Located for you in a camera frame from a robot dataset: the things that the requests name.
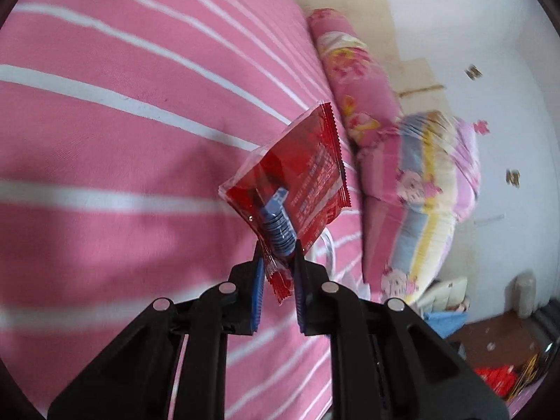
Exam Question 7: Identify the red snack wrapper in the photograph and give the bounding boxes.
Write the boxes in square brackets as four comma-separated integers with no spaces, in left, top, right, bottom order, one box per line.
[218,103,351,302]

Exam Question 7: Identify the blue cloth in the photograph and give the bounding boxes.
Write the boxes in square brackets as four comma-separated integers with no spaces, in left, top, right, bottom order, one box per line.
[422,311,468,338]

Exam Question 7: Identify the white office chair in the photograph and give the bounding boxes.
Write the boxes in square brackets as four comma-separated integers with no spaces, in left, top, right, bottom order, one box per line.
[416,277,470,315]

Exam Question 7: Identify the red plastic bag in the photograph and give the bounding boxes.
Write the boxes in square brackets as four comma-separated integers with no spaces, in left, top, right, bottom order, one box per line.
[475,365,518,399]

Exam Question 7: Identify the pink yellow folded quilt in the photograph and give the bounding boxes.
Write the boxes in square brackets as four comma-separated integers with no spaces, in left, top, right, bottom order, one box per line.
[358,111,481,305]

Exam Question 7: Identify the pink floral pillow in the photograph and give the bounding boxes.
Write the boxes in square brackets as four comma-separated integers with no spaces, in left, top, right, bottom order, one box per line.
[306,7,406,150]

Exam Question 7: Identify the pink striped bed mattress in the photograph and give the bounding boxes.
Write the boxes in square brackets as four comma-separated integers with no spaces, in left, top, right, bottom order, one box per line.
[0,0,369,420]

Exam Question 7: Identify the beige headboard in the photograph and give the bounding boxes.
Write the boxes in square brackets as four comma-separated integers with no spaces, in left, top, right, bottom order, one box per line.
[295,0,453,116]

